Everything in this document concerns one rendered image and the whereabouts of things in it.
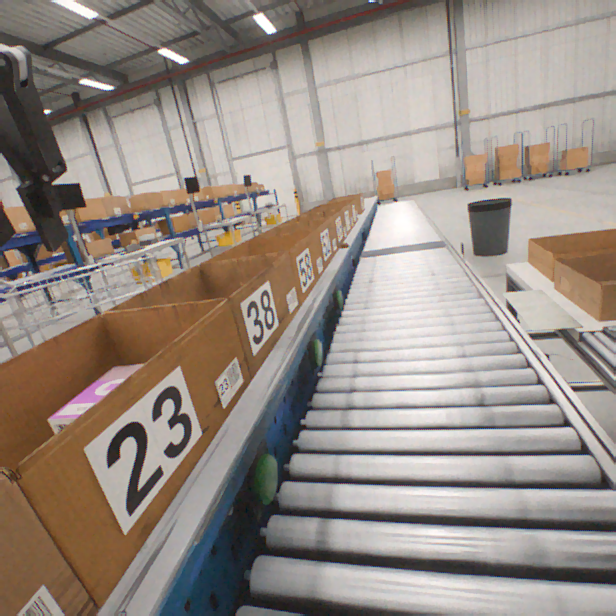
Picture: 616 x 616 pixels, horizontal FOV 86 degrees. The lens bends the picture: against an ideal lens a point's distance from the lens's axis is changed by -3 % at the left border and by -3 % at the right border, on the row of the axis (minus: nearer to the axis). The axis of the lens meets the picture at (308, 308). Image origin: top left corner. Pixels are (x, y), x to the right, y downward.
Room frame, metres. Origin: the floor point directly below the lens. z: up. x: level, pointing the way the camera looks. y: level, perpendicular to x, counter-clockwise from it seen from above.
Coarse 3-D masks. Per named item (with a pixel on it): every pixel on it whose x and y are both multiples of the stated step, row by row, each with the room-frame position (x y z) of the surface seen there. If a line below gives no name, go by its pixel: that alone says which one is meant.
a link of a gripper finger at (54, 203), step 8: (56, 168) 0.33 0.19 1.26; (40, 184) 0.33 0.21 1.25; (48, 184) 0.34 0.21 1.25; (32, 192) 0.34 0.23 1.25; (40, 192) 0.34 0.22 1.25; (48, 192) 0.34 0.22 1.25; (40, 200) 0.34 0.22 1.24; (48, 200) 0.34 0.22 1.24; (56, 200) 0.35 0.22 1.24; (40, 208) 0.35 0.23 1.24; (48, 208) 0.35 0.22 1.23; (56, 208) 0.35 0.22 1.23; (48, 216) 0.35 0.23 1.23
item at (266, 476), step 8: (264, 456) 0.42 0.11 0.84; (272, 456) 0.43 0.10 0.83; (264, 464) 0.40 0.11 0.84; (272, 464) 0.42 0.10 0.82; (256, 472) 0.39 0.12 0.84; (264, 472) 0.39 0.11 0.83; (272, 472) 0.41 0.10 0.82; (256, 480) 0.38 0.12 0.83; (264, 480) 0.39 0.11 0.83; (272, 480) 0.41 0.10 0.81; (256, 488) 0.38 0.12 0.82; (264, 488) 0.38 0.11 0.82; (272, 488) 0.40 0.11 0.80; (256, 496) 0.38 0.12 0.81; (264, 496) 0.38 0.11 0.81; (272, 496) 0.40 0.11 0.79; (264, 504) 0.38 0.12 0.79
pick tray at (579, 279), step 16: (576, 256) 1.01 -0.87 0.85; (592, 256) 0.99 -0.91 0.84; (608, 256) 0.98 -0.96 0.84; (560, 272) 0.98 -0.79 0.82; (576, 272) 0.88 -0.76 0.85; (592, 272) 0.99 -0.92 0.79; (608, 272) 0.98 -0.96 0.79; (560, 288) 0.97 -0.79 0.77; (576, 288) 0.88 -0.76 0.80; (592, 288) 0.80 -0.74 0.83; (608, 288) 0.75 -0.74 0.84; (576, 304) 0.87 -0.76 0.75; (592, 304) 0.79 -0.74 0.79; (608, 304) 0.75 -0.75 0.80; (608, 320) 0.75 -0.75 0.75
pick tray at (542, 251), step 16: (528, 240) 1.33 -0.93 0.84; (544, 240) 1.32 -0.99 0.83; (560, 240) 1.30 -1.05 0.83; (576, 240) 1.28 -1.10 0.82; (592, 240) 1.26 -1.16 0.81; (608, 240) 1.24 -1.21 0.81; (528, 256) 1.33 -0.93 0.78; (544, 256) 1.15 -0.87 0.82; (560, 256) 1.07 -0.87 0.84; (544, 272) 1.15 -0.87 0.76
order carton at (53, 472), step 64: (128, 320) 0.65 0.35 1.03; (192, 320) 0.61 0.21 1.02; (0, 384) 0.46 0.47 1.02; (64, 384) 0.54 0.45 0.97; (128, 384) 0.33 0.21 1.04; (192, 384) 0.43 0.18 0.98; (0, 448) 0.42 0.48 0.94; (64, 448) 0.25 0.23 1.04; (192, 448) 0.39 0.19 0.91; (64, 512) 0.23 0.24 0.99
